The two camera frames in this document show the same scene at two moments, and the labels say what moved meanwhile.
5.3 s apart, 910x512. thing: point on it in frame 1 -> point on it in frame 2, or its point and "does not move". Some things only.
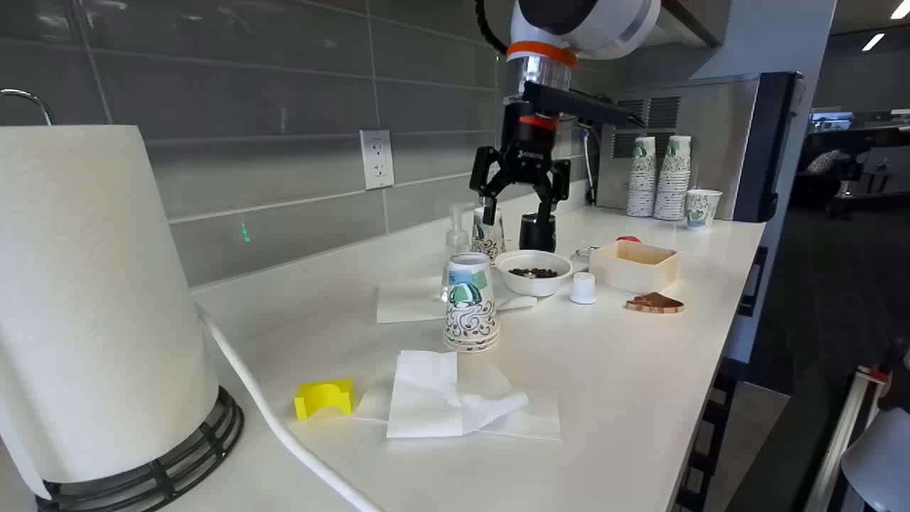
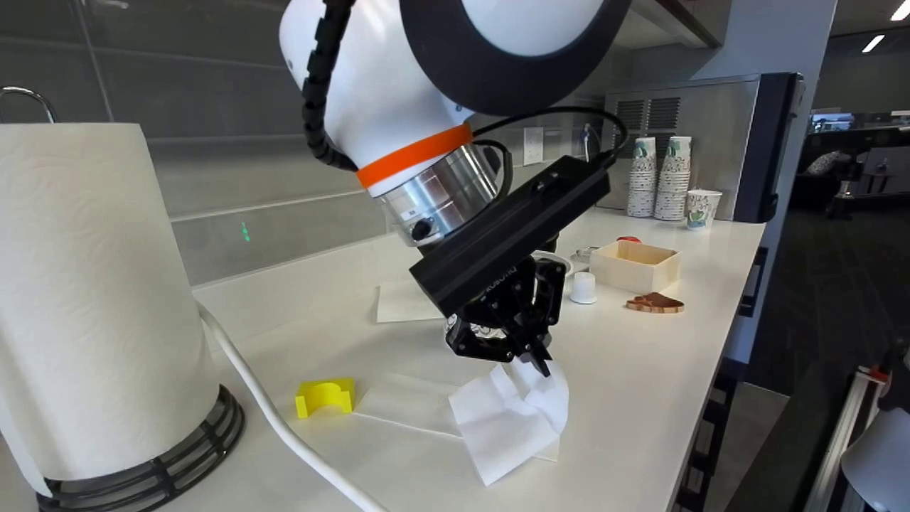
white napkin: (426, 403) -> (510, 417)
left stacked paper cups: (641, 178) does not move
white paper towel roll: (102, 354) does not move
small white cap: (584, 289) does not move
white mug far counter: (702, 205) does not move
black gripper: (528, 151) -> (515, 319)
